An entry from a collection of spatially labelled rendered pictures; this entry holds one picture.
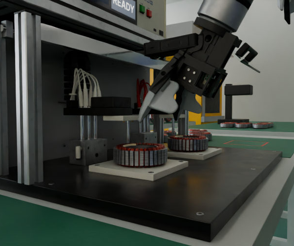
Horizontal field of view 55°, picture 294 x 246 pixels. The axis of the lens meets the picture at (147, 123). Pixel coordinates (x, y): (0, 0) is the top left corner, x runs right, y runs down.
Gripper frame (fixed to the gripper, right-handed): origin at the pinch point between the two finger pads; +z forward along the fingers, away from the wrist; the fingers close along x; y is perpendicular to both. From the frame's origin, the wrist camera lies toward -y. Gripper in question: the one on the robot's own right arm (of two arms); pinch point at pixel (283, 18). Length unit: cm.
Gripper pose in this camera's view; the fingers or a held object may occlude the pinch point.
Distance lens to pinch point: 94.0
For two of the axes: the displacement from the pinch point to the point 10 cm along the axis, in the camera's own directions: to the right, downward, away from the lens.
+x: 5.5, -0.4, 8.3
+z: 0.0, 10.0, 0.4
